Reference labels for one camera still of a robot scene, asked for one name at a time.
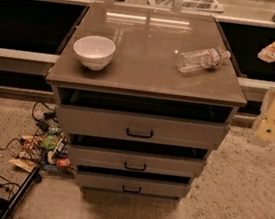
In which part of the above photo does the grey drawer cabinet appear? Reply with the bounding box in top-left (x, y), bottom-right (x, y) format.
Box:
top-left (31, 0), bottom-right (258, 213)

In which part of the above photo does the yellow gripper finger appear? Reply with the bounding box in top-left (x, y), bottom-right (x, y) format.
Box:
top-left (248, 117), bottom-right (275, 147)

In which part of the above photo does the black power adapter cable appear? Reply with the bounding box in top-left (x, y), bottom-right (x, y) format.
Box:
top-left (29, 100), bottom-right (61, 135)

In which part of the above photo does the white wire basket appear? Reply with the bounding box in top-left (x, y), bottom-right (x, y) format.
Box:
top-left (147, 0), bottom-right (224, 13)

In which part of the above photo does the clear plastic water bottle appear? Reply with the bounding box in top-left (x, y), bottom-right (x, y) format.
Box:
top-left (176, 47), bottom-right (231, 74)

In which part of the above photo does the grey drawer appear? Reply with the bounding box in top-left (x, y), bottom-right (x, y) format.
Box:
top-left (75, 173), bottom-right (190, 199)
top-left (56, 105), bottom-right (230, 150)
top-left (67, 144), bottom-right (205, 178)

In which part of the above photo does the white ceramic bowl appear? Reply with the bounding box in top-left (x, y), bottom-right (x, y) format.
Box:
top-left (73, 35), bottom-right (116, 71)

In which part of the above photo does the snack bag on shelf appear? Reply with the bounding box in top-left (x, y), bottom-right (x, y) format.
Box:
top-left (257, 41), bottom-right (275, 63)

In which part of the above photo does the pile of snack packages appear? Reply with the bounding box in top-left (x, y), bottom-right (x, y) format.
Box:
top-left (7, 120), bottom-right (79, 179)

